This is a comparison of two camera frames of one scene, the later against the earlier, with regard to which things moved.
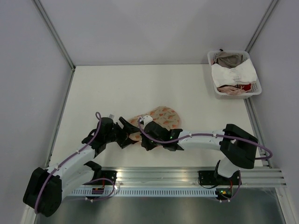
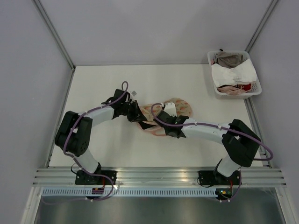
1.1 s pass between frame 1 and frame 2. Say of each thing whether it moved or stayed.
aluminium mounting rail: stayed
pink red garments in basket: stayed
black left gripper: moved
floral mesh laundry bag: moved
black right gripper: moved
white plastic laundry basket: stayed
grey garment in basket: stayed
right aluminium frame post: stayed
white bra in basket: stayed
